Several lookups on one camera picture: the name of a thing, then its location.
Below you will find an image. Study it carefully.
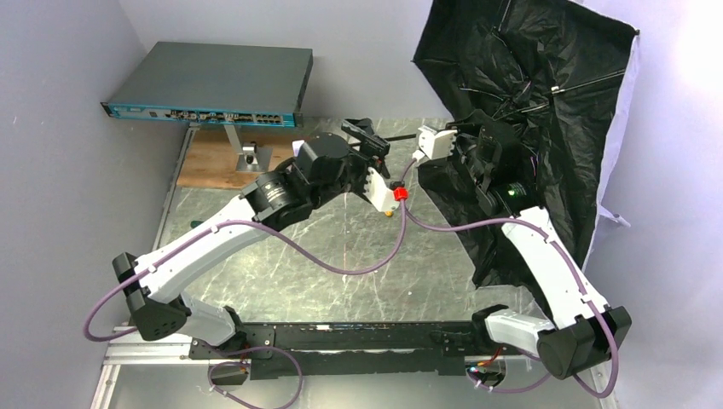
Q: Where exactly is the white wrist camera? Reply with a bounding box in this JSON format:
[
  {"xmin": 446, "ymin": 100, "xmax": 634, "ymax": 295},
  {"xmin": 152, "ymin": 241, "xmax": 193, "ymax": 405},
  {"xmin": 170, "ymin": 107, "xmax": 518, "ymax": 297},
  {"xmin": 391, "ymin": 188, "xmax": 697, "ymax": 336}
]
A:
[
  {"xmin": 412, "ymin": 125, "xmax": 458, "ymax": 166},
  {"xmin": 361, "ymin": 167, "xmax": 408, "ymax": 213}
]

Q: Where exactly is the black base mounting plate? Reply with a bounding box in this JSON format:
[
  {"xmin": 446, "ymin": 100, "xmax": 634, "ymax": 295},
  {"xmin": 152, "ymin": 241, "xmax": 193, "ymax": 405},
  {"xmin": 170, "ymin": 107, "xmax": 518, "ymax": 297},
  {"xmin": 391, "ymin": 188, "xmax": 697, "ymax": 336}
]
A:
[{"xmin": 188, "ymin": 320, "xmax": 512, "ymax": 380}]

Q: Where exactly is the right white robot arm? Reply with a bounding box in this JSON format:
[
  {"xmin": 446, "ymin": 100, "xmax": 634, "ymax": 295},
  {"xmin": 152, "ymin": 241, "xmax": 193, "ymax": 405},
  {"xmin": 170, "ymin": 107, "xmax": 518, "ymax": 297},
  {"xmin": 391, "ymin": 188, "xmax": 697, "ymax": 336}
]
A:
[{"xmin": 453, "ymin": 129, "xmax": 632, "ymax": 379}]

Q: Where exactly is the lilac folding umbrella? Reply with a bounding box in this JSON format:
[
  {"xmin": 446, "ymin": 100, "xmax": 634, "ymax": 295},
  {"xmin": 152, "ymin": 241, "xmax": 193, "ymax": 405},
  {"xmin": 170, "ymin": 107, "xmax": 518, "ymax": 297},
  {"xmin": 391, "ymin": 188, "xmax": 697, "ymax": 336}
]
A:
[{"xmin": 413, "ymin": 1, "xmax": 639, "ymax": 266}]

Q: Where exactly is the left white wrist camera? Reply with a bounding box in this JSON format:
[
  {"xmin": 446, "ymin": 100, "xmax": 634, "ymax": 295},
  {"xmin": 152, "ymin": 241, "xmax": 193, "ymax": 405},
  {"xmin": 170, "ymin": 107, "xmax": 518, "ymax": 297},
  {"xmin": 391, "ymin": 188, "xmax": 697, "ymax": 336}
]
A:
[{"xmin": 361, "ymin": 167, "xmax": 408, "ymax": 213}]

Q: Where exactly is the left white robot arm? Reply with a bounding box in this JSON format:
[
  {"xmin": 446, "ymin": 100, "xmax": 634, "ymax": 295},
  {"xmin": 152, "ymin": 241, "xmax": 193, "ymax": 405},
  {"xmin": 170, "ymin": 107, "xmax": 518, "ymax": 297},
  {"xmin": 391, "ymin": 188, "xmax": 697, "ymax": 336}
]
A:
[{"xmin": 113, "ymin": 118, "xmax": 396, "ymax": 346}]

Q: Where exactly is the wooden base board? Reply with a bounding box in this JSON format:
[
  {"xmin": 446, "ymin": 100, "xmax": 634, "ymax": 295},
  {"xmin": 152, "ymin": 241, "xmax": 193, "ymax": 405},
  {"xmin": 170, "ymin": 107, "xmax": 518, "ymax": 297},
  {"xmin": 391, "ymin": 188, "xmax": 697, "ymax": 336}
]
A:
[{"xmin": 176, "ymin": 129, "xmax": 309, "ymax": 190}]

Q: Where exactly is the blue-fronted network switch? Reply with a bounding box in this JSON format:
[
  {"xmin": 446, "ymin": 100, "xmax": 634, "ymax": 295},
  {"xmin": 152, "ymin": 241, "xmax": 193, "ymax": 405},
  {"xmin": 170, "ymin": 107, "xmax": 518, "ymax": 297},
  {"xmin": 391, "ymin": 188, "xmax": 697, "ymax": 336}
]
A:
[{"xmin": 101, "ymin": 42, "xmax": 314, "ymax": 128}]

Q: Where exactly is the metal switch stand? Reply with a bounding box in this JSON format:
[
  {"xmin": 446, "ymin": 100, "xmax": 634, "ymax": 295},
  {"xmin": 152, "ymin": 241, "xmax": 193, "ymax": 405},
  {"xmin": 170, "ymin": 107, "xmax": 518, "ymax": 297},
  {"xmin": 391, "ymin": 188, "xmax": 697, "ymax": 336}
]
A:
[{"xmin": 223, "ymin": 124, "xmax": 273, "ymax": 173}]

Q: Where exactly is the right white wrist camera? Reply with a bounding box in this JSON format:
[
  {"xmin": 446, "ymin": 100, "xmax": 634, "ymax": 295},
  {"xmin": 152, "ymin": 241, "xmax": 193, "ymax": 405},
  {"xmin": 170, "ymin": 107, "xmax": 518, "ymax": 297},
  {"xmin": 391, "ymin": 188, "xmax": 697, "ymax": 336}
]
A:
[{"xmin": 412, "ymin": 125, "xmax": 458, "ymax": 166}]

